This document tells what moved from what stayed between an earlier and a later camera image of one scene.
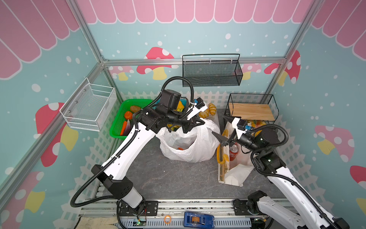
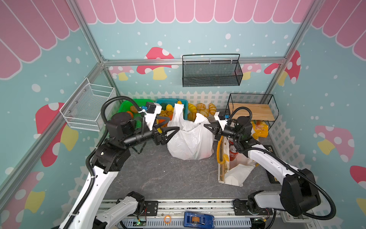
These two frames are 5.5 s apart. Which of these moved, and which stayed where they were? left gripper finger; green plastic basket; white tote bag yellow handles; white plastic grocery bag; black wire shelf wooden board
Moved: left gripper finger; white plastic grocery bag
Stayed: green plastic basket; black wire shelf wooden board; white tote bag yellow handles
